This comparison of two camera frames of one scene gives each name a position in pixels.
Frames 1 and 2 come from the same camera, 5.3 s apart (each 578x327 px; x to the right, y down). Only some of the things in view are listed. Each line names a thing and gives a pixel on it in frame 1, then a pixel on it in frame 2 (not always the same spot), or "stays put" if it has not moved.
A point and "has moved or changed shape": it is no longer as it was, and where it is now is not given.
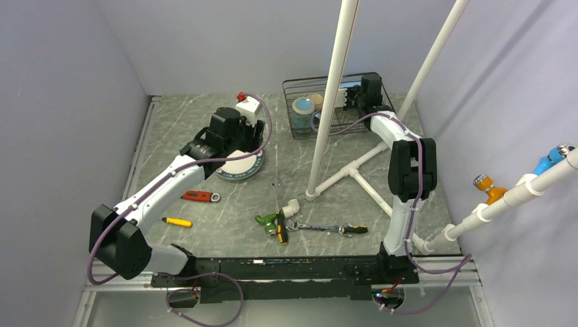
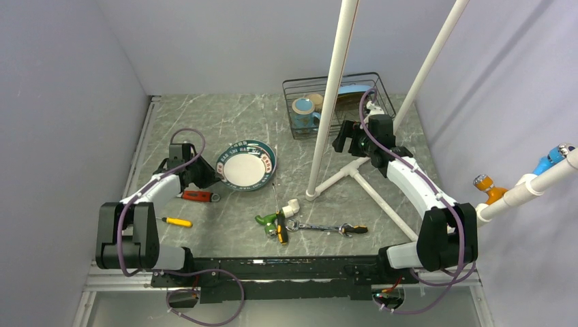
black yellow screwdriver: (281, 230) stays put
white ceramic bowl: (317, 100) stays put
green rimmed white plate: (240, 168) has moved or changed shape
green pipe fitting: (269, 221) stays put
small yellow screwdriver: (177, 221) stays put
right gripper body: (354, 101) -> (366, 142)
